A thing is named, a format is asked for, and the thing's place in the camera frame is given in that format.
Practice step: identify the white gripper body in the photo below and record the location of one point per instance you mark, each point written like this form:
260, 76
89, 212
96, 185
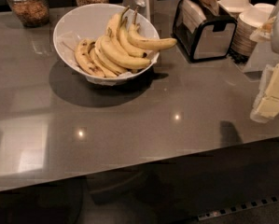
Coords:
269, 32

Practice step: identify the yellow banana picked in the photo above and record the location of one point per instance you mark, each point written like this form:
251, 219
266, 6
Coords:
147, 43

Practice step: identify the floor power strip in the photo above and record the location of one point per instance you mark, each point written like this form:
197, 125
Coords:
238, 208

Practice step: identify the spotted left yellow banana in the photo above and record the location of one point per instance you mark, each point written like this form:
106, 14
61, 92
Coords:
83, 59

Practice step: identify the lower yellow banana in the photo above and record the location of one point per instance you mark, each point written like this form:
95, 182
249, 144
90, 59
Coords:
109, 68

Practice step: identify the large front yellow banana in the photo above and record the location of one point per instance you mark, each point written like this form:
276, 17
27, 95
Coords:
125, 60

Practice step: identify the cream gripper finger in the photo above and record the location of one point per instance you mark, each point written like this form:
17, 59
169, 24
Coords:
263, 85
268, 109

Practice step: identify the white paper bowl stack back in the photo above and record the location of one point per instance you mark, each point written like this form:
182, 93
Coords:
235, 7

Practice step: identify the tall back yellow banana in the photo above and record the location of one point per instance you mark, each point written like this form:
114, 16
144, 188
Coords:
113, 26

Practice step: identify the glass jar with granola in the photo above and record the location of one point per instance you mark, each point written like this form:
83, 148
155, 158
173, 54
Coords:
31, 13

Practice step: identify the short middle yellow banana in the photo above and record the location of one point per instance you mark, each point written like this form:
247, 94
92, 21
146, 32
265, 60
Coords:
124, 42

